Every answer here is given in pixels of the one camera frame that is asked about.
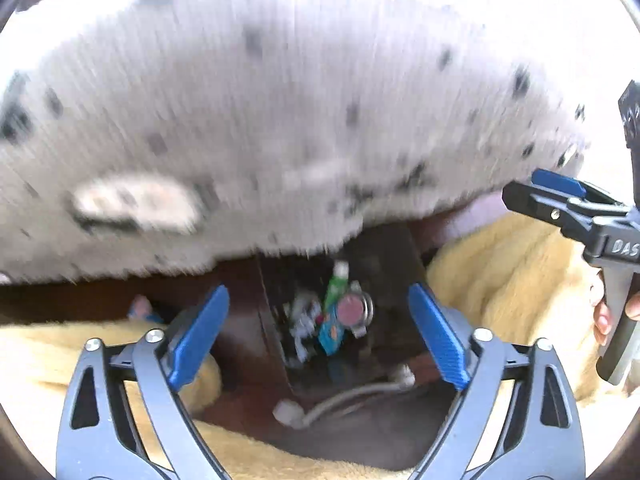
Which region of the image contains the grey printed blanket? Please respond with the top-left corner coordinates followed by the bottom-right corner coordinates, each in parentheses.
top-left (0, 0), bottom-right (601, 286)

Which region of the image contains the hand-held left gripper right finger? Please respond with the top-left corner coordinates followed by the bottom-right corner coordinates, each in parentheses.
top-left (407, 282), bottom-right (586, 480)

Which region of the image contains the white cable with plugs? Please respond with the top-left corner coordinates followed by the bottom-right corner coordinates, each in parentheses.
top-left (272, 363), bottom-right (417, 429)

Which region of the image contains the blue snack packet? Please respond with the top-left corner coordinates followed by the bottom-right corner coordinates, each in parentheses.
top-left (316, 312), bottom-right (347, 357)

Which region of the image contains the green tube with white cap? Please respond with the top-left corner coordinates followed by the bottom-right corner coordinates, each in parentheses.
top-left (322, 260), bottom-right (351, 316)

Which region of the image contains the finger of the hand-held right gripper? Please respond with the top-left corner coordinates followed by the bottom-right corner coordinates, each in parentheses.
top-left (501, 169), bottom-right (628, 241)
top-left (618, 79), bottom-right (640, 161)

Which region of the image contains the blue slipper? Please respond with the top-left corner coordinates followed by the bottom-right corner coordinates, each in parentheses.
top-left (127, 294), bottom-right (167, 324)

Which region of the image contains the dark brown trash bin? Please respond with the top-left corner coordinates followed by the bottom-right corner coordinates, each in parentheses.
top-left (256, 224), bottom-right (432, 407)

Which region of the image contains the yellow fleece blanket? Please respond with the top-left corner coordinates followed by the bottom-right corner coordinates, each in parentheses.
top-left (0, 212), bottom-right (640, 480)

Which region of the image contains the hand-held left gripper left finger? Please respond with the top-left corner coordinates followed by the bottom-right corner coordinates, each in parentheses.
top-left (56, 285), bottom-right (231, 480)

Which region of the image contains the person's right hand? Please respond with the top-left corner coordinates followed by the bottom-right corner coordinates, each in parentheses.
top-left (592, 270), bottom-right (640, 347)

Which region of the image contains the pink round can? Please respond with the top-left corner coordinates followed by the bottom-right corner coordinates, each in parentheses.
top-left (336, 294), bottom-right (376, 337)

